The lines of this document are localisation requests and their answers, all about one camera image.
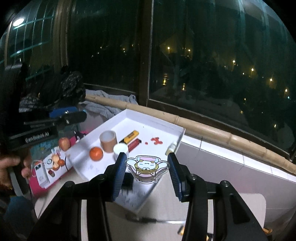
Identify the bamboo pole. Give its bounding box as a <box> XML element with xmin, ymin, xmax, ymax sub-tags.
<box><xmin>85</xmin><ymin>93</ymin><xmax>296</xmax><ymax>175</ymax></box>

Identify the orange plastic clip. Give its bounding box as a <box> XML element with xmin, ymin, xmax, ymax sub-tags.
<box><xmin>262</xmin><ymin>228</ymin><xmax>273</xmax><ymax>235</ymax></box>

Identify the large yellow lighter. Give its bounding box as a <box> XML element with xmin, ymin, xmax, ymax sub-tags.
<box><xmin>177</xmin><ymin>225</ymin><xmax>185</xmax><ymax>236</ymax></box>

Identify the clear cartoon acrylic charm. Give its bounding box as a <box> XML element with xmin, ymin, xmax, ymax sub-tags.
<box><xmin>125</xmin><ymin>156</ymin><xmax>170</xmax><ymax>184</ymax></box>

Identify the white cylinder container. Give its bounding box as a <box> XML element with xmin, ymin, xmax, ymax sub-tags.
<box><xmin>113</xmin><ymin>143</ymin><xmax>129</xmax><ymax>161</ymax></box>

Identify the grey cloth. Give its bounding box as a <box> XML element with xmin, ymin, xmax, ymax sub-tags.
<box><xmin>79</xmin><ymin>89</ymin><xmax>138</xmax><ymax>119</ymax></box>

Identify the red apple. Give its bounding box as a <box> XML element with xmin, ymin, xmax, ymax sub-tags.
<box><xmin>58</xmin><ymin>138</ymin><xmax>71</xmax><ymax>152</ymax></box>

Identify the black plastic bag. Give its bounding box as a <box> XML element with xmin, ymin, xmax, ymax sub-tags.
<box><xmin>19</xmin><ymin>65</ymin><xmax>86</xmax><ymax>112</ymax></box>

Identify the small glue bottle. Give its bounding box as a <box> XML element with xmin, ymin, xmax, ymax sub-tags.
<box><xmin>166</xmin><ymin>142</ymin><xmax>177</xmax><ymax>156</ymax></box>

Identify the brown tape roll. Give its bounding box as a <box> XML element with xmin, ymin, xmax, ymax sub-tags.
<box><xmin>99</xmin><ymin>130</ymin><xmax>117</xmax><ymax>153</ymax></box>

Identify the person left hand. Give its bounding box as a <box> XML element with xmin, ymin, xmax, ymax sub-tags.
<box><xmin>0</xmin><ymin>152</ymin><xmax>32</xmax><ymax>189</ymax></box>

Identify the white shallow tray box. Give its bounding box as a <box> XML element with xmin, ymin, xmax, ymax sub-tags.
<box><xmin>66</xmin><ymin>109</ymin><xmax>185</xmax><ymax>212</ymax></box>

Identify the orange tangerine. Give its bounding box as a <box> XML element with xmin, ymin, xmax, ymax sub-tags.
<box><xmin>89</xmin><ymin>147</ymin><xmax>103</xmax><ymax>161</ymax></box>

